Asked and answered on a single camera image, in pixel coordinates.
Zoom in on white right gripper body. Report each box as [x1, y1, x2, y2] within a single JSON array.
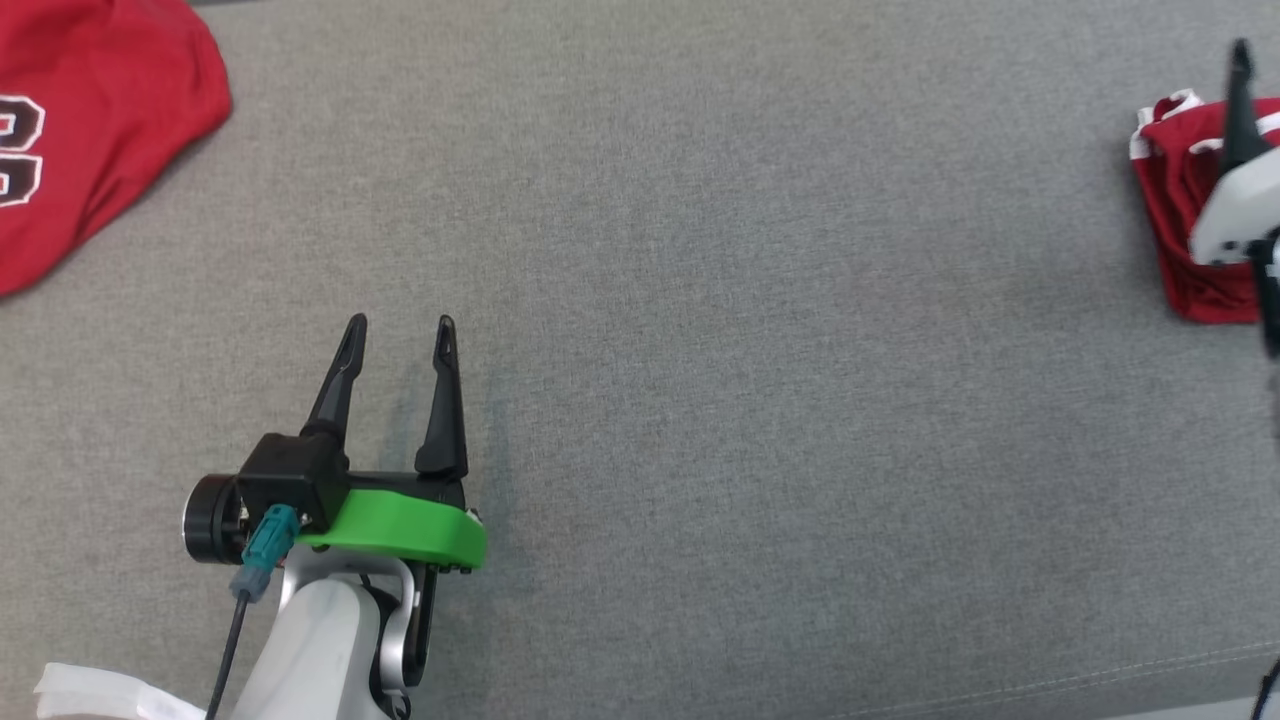
[[1187, 146, 1280, 269]]

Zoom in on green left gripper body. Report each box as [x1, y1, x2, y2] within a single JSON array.
[[294, 470, 489, 575]]

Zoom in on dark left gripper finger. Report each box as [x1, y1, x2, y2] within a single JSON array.
[[414, 314, 470, 479], [299, 312, 369, 443]]

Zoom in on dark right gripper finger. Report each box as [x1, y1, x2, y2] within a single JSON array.
[[1221, 38, 1273, 173]]

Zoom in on red shorts with white trim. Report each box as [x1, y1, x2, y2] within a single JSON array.
[[1129, 89, 1280, 325]]

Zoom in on red number 23 basketball jersey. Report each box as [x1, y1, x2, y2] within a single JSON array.
[[0, 0, 234, 299]]

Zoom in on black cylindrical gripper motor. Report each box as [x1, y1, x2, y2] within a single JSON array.
[[181, 474, 247, 567]]

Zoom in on grey fabric sofa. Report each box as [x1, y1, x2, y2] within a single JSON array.
[[0, 0, 1280, 720]]

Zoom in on white crumpled cloth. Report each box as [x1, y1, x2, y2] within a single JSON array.
[[34, 662, 208, 720]]

